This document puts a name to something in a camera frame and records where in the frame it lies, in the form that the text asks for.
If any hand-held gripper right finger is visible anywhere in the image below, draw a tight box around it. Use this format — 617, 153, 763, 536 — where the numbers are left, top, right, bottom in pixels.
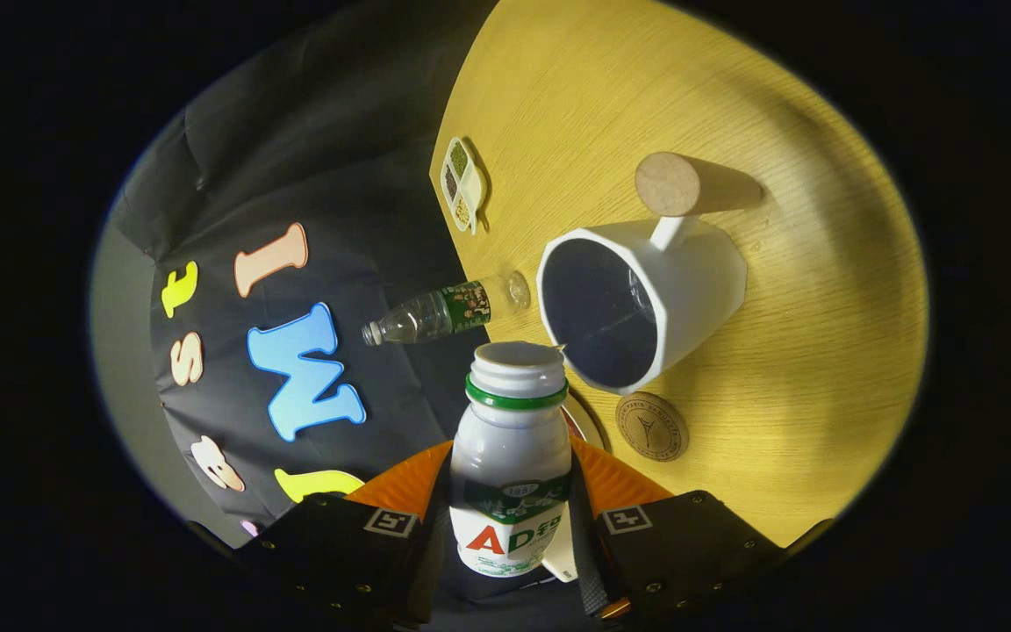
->
568, 436, 789, 628

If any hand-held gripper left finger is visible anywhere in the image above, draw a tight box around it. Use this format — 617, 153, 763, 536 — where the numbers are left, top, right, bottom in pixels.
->
249, 440, 455, 629

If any white juice bottle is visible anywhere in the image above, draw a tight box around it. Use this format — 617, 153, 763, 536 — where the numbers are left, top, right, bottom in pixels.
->
448, 341, 574, 578

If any round cork coaster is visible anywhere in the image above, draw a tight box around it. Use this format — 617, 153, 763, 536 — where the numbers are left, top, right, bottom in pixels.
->
615, 391, 690, 463

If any white cup with wooden handle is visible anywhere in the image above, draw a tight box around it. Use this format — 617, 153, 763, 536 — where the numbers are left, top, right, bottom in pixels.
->
536, 152, 765, 396

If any clear plastic water bottle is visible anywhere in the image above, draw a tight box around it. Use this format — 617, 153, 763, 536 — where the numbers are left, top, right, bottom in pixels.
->
362, 270, 531, 347

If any white flat object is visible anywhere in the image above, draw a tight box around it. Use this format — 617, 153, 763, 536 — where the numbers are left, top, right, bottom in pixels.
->
545, 518, 579, 584

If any white round plate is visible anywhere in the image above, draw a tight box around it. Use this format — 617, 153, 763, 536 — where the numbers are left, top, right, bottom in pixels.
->
561, 391, 609, 456

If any wooden table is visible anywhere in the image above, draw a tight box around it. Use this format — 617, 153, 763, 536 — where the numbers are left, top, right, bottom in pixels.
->
429, 0, 929, 549

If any white divided seasoning dish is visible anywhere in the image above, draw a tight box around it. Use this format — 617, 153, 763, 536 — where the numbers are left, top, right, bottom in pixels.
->
440, 137, 486, 236

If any black backdrop cloth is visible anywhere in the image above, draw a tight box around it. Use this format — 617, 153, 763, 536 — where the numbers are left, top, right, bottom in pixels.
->
109, 0, 502, 549

